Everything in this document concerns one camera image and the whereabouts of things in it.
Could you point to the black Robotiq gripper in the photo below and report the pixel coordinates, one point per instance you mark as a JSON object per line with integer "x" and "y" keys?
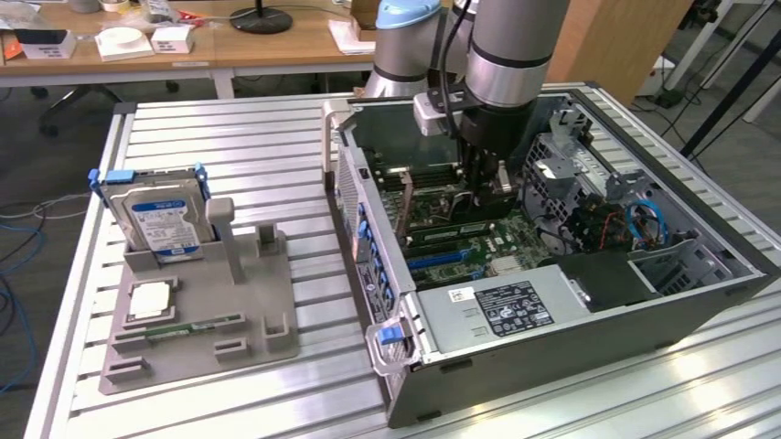
{"x": 494, "y": 128}

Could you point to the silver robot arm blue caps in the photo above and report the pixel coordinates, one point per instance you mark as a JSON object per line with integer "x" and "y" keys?
{"x": 506, "y": 46}

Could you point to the silver perforated drive cage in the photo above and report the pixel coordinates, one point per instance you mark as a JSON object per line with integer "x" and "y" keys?
{"x": 559, "y": 171}

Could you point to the green motherboard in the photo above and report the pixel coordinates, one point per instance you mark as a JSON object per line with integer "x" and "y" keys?
{"x": 519, "y": 238}

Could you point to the RAM stick with label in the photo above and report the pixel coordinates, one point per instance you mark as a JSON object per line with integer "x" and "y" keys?
{"x": 452, "y": 235}

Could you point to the wooden cabinet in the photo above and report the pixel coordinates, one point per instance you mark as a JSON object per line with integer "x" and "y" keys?
{"x": 611, "y": 46}

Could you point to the white floor box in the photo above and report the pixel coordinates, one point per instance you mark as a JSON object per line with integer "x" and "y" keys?
{"x": 653, "y": 80}

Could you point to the black expansion slot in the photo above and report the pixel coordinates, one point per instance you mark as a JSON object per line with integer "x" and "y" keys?
{"x": 430, "y": 249}

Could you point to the black power adapter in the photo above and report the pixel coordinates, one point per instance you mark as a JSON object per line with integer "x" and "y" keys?
{"x": 672, "y": 99}

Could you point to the small silver heat sink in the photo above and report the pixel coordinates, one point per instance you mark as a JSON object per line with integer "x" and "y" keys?
{"x": 505, "y": 266}

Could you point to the blue expansion slot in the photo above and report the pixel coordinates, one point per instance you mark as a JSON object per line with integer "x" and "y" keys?
{"x": 440, "y": 261}

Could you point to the white booklet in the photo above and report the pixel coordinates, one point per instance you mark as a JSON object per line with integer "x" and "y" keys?
{"x": 350, "y": 39}

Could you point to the brown cardboard box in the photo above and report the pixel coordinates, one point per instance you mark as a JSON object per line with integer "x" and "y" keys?
{"x": 365, "y": 13}

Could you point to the black plastic cover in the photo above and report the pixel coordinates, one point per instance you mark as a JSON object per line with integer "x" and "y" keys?
{"x": 611, "y": 283}

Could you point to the black slanted pole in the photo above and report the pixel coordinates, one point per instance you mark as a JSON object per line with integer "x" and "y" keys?
{"x": 735, "y": 91}

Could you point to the grey disk bay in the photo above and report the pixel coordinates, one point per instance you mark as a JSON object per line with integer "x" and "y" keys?
{"x": 677, "y": 270}

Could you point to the grey power supply unit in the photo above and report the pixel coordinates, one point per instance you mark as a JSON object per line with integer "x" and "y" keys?
{"x": 458, "y": 329}

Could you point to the black round lamp base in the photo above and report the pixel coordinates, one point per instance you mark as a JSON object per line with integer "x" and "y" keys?
{"x": 262, "y": 23}

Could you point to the blue case latch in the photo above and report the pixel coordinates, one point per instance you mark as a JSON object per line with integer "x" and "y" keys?
{"x": 390, "y": 336}

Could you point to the open dark grey PC case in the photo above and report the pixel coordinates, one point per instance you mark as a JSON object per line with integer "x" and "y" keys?
{"x": 549, "y": 366}

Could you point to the small white printed box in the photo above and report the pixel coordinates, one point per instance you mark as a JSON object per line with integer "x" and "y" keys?
{"x": 173, "y": 41}

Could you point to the hard disk blue carrier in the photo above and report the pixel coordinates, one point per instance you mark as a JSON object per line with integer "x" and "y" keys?
{"x": 159, "y": 224}

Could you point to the clear plastic packet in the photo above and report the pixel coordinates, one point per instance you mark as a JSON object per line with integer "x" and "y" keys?
{"x": 165, "y": 11}

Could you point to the green RAM stick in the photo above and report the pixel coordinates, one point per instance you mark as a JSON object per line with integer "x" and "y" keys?
{"x": 189, "y": 327}

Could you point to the silver CPU chip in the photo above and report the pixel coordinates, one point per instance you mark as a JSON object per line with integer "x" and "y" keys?
{"x": 150, "y": 302}

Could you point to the grey cup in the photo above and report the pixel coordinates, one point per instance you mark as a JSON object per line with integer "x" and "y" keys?
{"x": 85, "y": 5}

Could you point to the black office chair base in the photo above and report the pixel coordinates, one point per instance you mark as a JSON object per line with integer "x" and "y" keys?
{"x": 50, "y": 125}

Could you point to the grey parts rack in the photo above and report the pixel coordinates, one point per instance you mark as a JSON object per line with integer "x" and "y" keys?
{"x": 183, "y": 366}

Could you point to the white box black top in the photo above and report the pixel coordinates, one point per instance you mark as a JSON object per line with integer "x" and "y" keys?
{"x": 49, "y": 50}

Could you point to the orange packet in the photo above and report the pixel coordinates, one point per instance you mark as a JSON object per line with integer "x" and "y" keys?
{"x": 10, "y": 52}

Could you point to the clear bag with papers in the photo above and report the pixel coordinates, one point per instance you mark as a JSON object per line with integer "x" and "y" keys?
{"x": 15, "y": 20}

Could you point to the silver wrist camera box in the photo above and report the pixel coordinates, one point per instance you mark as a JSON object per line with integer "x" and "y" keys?
{"x": 430, "y": 119}

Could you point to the wooden desk white frame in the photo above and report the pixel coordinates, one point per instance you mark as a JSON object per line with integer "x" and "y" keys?
{"x": 61, "y": 66}
{"x": 274, "y": 50}

